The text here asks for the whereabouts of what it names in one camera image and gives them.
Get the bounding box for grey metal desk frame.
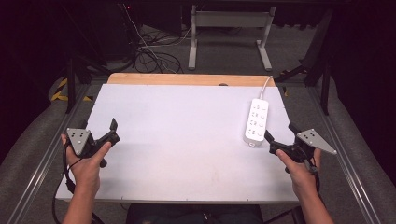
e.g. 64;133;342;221
187;4;277;72

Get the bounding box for person's dark trousers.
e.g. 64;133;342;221
125;203;265;224

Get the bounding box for white power strip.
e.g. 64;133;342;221
243;98;270;148

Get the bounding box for person's left hand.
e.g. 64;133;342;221
61;133;113;196

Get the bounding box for white power strip cable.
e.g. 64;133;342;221
259;75;274;101

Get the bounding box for white board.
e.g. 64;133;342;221
55;83;301;203

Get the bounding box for black metal stand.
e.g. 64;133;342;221
275;8;335;116
60;6;108;115

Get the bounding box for yellow black hazard tape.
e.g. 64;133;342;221
50;77;93;103

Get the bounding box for person's right hand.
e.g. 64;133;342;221
275;148;322;201

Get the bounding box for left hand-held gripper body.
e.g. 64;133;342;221
65;128;121;169

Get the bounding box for aluminium rail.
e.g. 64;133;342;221
306;87;382;224
6;83;92;224

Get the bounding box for tangle of black floor cables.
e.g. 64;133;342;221
132;26;185;75

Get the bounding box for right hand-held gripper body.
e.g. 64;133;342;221
268;128;338;165

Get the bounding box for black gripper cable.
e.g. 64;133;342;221
306;157;325;203
51;146;106;224

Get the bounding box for white floor cable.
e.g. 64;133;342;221
121;3;171;74

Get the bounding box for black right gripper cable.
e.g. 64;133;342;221
306;157;325;203

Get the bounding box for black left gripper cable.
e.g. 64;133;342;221
51;146;106;224

